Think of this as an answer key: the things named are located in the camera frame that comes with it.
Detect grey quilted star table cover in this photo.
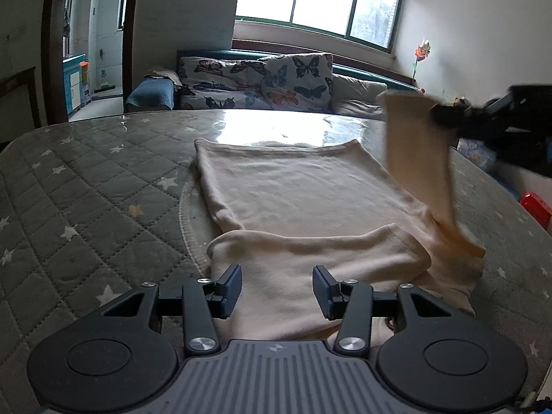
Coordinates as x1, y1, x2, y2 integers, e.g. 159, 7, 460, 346
1, 110, 551, 413

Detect butterfly print pillow flat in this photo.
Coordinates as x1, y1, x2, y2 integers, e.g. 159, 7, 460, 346
178, 56, 271, 110

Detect cream beige sweater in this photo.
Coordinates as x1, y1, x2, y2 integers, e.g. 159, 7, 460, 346
195, 92, 485, 341

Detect blue white small cabinet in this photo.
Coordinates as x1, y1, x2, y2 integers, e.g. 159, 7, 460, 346
62, 54, 87, 115

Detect beige plain cushion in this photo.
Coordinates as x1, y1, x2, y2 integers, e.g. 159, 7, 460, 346
330, 74, 387, 121

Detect butterfly print pillow upright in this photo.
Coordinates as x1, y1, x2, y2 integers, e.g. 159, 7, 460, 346
261, 52, 333, 113

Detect teal corner sofa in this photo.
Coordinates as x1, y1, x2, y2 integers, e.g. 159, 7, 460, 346
125, 51, 416, 111

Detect colourful pinwheel toy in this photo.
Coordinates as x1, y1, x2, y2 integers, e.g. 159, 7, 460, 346
412, 39, 431, 80

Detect dark wooden console table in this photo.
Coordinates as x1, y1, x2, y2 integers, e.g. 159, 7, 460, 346
0, 67, 42, 144

